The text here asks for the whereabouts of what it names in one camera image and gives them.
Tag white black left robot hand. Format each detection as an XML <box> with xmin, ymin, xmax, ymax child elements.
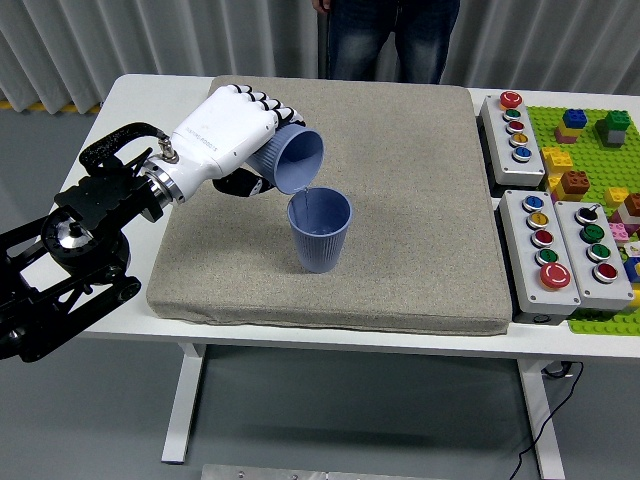
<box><xmin>167</xmin><ymin>84</ymin><xmax>307</xmax><ymax>205</ymax></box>

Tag blue ribbed cup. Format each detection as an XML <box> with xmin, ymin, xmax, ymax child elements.
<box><xmin>286</xmin><ymin>186</ymin><xmax>354</xmax><ymax>274</ymax></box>
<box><xmin>248</xmin><ymin>124</ymin><xmax>325</xmax><ymax>196</ymax></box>

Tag person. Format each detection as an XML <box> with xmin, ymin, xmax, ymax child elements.
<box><xmin>309</xmin><ymin>0</ymin><xmax>461</xmax><ymax>85</ymax></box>

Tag grey pleated curtain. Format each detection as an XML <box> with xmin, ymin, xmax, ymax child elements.
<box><xmin>0</xmin><ymin>0</ymin><xmax>640</xmax><ymax>114</ymax></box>

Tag yellow black floor tape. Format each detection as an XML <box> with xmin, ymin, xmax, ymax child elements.
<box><xmin>0</xmin><ymin>98</ymin><xmax>104</xmax><ymax>113</ymax></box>

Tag grey-brown mat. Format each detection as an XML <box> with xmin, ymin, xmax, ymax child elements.
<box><xmin>145</xmin><ymin>75</ymin><xmax>515</xmax><ymax>337</ymax></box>

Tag grey five-button box, slim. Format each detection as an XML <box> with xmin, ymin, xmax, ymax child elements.
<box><xmin>479</xmin><ymin>91</ymin><xmax>547</xmax><ymax>188</ymax></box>

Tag white table leg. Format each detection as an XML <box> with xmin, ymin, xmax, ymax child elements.
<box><xmin>160</xmin><ymin>342</ymin><xmax>209</xmax><ymax>464</ymax></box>
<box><xmin>517</xmin><ymin>360</ymin><xmax>567</xmax><ymax>480</ymax></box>

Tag blue yellow pink block stack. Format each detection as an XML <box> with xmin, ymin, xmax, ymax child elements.
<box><xmin>553</xmin><ymin>108</ymin><xmax>589</xmax><ymax>145</ymax></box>

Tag large yellow block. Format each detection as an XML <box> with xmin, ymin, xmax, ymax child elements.
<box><xmin>541</xmin><ymin>146</ymin><xmax>573</xmax><ymax>177</ymax></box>

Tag green brick baseplate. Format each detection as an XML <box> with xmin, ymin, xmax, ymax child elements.
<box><xmin>525</xmin><ymin>104</ymin><xmax>640</xmax><ymax>336</ymax></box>

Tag green grey block stack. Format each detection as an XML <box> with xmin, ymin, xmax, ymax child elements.
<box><xmin>594</xmin><ymin>110</ymin><xmax>632</xmax><ymax>149</ymax></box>

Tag grey five-button box, large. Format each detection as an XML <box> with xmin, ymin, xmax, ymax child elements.
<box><xmin>498</xmin><ymin>189</ymin><xmax>583</xmax><ymax>316</ymax></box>

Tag brown pink block stack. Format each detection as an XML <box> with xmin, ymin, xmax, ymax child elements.
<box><xmin>607</xmin><ymin>192</ymin><xmax>640</xmax><ymax>245</ymax></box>

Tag grey box with selector switch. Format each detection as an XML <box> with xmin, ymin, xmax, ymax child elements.
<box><xmin>553</xmin><ymin>200</ymin><xmax>635</xmax><ymax>311</ymax></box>

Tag black floor cable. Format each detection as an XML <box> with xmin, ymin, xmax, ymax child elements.
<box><xmin>510</xmin><ymin>360</ymin><xmax>585</xmax><ymax>480</ymax></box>

